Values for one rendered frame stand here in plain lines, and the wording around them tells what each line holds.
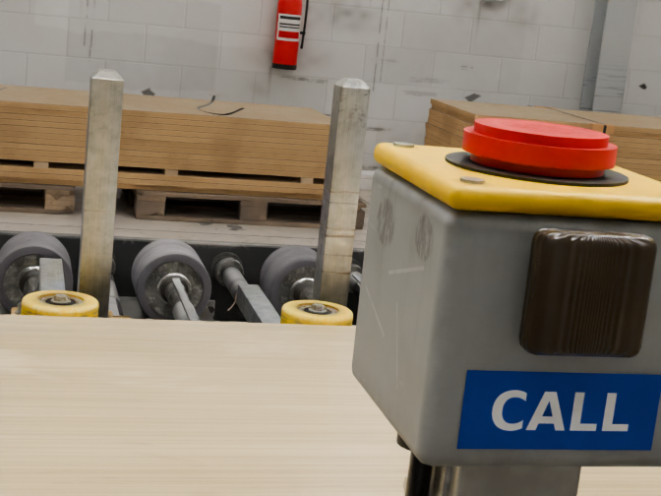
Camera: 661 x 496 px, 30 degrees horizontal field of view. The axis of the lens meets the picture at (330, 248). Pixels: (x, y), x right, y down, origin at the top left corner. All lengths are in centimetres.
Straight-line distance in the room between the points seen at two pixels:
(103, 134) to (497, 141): 110
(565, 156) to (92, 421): 75
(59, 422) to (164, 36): 654
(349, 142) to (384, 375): 111
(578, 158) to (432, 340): 6
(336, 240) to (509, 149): 114
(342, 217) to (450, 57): 647
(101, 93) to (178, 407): 45
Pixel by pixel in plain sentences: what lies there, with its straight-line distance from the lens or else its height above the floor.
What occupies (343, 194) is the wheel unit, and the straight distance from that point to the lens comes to 144.
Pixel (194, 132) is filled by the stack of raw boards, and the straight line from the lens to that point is 626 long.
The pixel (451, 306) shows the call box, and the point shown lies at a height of 119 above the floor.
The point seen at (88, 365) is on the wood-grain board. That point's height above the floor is 90.
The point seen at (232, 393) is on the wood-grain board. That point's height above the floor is 90.
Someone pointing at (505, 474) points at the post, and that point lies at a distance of 33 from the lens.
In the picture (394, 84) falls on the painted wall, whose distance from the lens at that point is 780.
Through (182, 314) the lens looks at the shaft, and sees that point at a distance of 165.
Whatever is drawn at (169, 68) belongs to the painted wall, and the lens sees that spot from 751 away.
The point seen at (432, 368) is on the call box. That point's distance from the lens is 30.
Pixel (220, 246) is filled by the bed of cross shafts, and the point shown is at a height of 84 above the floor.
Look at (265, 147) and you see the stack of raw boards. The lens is 633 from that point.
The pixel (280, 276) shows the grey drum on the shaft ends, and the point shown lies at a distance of 185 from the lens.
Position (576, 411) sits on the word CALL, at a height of 117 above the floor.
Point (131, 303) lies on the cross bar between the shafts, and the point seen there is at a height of 74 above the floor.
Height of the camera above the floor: 126
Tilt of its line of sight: 12 degrees down
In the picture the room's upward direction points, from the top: 6 degrees clockwise
